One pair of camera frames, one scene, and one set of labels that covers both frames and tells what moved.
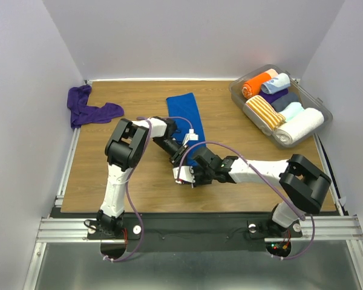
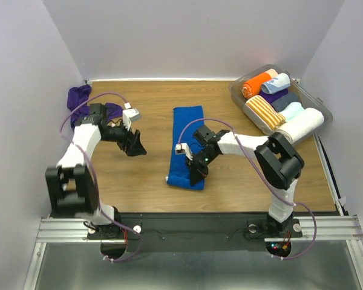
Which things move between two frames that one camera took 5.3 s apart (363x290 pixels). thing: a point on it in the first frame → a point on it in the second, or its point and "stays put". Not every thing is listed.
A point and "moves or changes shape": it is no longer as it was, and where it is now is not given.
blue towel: x=186 y=106 moves or changes shape
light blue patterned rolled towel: x=282 y=81 stays put
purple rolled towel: x=271 y=97 stays put
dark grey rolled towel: x=281 y=104 stays put
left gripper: x=176 y=158 → x=132 y=149
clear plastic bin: x=274 y=103 stays put
